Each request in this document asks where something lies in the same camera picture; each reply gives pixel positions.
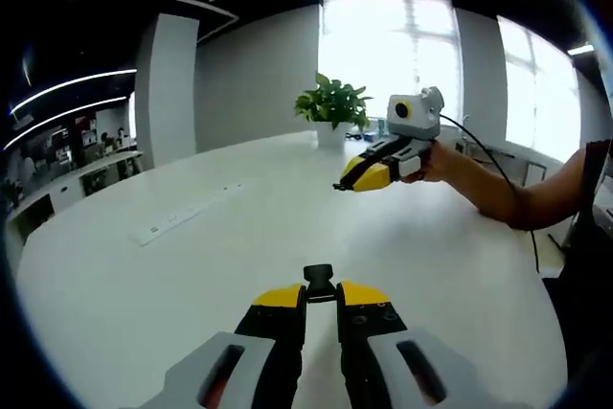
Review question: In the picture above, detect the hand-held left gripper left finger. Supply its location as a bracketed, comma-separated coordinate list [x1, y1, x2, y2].
[138, 283, 307, 409]

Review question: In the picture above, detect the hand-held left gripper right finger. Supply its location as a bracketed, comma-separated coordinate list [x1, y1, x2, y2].
[334, 279, 485, 409]

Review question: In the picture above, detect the black buckle socket part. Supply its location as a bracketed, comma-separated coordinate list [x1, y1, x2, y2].
[303, 263, 337, 304]

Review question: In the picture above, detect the person's right hand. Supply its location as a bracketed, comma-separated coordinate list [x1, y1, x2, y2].
[401, 140, 469, 186]

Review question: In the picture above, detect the green potted plant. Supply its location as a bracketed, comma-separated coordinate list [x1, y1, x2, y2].
[294, 72, 375, 152]

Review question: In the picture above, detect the large bright window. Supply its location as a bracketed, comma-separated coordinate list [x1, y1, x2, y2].
[318, 0, 464, 128]
[497, 15, 583, 164]

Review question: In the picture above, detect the long white socket panel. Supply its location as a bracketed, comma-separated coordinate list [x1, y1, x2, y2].
[128, 182, 245, 247]

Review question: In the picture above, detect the person's dark clothing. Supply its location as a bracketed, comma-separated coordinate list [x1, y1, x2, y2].
[540, 138, 613, 409]

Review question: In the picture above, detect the white office desk row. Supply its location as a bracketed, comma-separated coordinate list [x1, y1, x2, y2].
[7, 149, 145, 242]

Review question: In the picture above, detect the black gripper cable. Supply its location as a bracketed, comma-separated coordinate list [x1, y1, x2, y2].
[439, 113, 542, 275]

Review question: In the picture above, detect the red wall banner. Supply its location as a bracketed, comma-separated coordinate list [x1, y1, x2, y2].
[71, 114, 100, 148]

